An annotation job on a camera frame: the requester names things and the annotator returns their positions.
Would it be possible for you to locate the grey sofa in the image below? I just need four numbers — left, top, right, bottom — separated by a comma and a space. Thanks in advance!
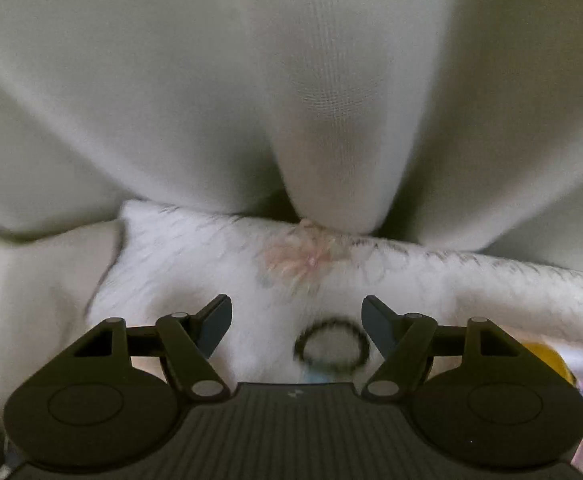
0, 221, 122, 418

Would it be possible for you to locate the yellow plush toy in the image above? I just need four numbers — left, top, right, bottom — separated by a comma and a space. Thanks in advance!
523, 341, 577, 386

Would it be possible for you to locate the beige curtain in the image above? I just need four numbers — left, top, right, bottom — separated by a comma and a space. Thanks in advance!
0, 0, 583, 271

